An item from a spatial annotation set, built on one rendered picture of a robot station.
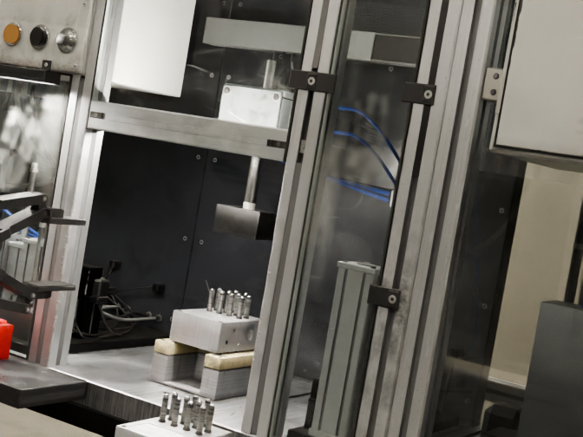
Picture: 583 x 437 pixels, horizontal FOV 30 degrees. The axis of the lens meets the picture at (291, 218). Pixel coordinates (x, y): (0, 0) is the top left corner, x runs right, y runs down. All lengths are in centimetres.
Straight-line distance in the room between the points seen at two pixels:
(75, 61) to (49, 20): 9
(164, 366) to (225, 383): 11
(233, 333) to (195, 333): 6
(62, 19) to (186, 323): 52
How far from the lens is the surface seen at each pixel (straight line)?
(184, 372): 179
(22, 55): 182
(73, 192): 173
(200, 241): 210
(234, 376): 173
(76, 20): 175
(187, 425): 143
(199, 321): 172
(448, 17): 142
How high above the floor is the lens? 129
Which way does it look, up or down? 3 degrees down
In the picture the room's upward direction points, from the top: 10 degrees clockwise
